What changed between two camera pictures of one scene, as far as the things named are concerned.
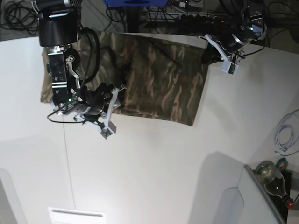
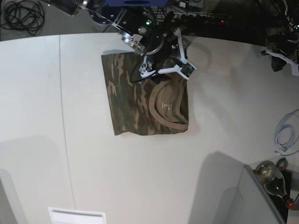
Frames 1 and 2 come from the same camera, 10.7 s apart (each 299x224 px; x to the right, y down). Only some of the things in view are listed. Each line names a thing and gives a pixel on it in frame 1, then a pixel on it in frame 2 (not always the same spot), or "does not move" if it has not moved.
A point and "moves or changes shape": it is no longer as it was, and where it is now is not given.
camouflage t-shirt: x=161 y=76 moves or changes shape
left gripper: x=93 y=101 -> x=159 y=46
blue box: x=136 y=3 does not move
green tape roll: x=282 y=164 does not move
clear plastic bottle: x=273 y=181 does not move
